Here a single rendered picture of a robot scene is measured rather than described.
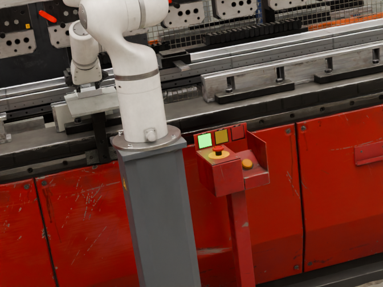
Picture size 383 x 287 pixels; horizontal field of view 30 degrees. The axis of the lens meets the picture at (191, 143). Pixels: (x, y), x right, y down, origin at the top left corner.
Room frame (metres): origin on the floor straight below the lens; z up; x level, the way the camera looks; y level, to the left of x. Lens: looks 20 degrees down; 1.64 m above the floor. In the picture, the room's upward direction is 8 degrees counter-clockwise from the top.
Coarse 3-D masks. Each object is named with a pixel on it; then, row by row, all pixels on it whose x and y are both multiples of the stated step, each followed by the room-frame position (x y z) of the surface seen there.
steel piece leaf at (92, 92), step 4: (100, 88) 2.41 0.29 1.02; (80, 92) 2.40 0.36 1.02; (84, 92) 2.40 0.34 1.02; (88, 92) 2.40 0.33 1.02; (92, 92) 2.41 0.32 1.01; (96, 92) 2.41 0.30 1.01; (100, 92) 2.41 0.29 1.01; (80, 96) 2.40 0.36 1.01; (84, 96) 2.40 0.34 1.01; (88, 96) 2.40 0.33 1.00
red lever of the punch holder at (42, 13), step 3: (39, 12) 2.40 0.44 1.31; (42, 12) 2.40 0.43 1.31; (45, 12) 2.41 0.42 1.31; (42, 15) 2.40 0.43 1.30; (45, 15) 2.40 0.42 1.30; (48, 15) 2.40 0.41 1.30; (51, 15) 2.42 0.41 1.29; (48, 18) 2.40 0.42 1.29; (51, 18) 2.41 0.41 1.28; (54, 18) 2.41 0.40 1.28; (51, 21) 2.41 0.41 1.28; (54, 21) 2.41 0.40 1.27; (57, 21) 2.41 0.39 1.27; (60, 24) 2.41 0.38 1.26; (63, 24) 2.41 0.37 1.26; (63, 27) 2.41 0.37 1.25
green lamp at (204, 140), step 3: (204, 135) 2.33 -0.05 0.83; (207, 135) 2.33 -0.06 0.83; (198, 138) 2.32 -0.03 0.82; (201, 138) 2.32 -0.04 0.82; (204, 138) 2.33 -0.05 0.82; (207, 138) 2.33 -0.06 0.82; (210, 138) 2.33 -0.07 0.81; (201, 141) 2.32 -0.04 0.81; (204, 141) 2.33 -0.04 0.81; (207, 141) 2.33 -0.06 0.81; (210, 141) 2.33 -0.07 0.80; (201, 144) 2.32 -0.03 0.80; (204, 144) 2.33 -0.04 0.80; (207, 144) 2.33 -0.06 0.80; (210, 144) 2.33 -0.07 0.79; (201, 147) 2.32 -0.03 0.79
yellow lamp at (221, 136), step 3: (225, 129) 2.35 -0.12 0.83; (216, 132) 2.34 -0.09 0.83; (219, 132) 2.34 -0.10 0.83; (222, 132) 2.35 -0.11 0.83; (225, 132) 2.35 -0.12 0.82; (216, 135) 2.34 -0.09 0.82; (219, 135) 2.34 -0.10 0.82; (222, 135) 2.35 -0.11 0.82; (225, 135) 2.35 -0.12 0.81; (216, 138) 2.34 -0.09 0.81; (219, 138) 2.34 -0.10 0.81; (222, 138) 2.35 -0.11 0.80; (225, 138) 2.35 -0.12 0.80; (216, 141) 2.34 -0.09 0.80; (219, 141) 2.34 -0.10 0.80; (222, 141) 2.35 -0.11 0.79; (225, 141) 2.35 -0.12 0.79
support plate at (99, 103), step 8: (104, 88) 2.49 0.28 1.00; (112, 88) 2.48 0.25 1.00; (64, 96) 2.46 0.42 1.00; (72, 96) 2.44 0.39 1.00; (96, 96) 2.40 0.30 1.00; (104, 96) 2.38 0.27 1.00; (112, 96) 2.37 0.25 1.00; (72, 104) 2.34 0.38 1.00; (80, 104) 2.32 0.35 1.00; (88, 104) 2.31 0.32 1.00; (96, 104) 2.29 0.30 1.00; (104, 104) 2.28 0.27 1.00; (112, 104) 2.27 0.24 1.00; (72, 112) 2.24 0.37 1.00; (80, 112) 2.23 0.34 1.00; (88, 112) 2.22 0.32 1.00; (96, 112) 2.23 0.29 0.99
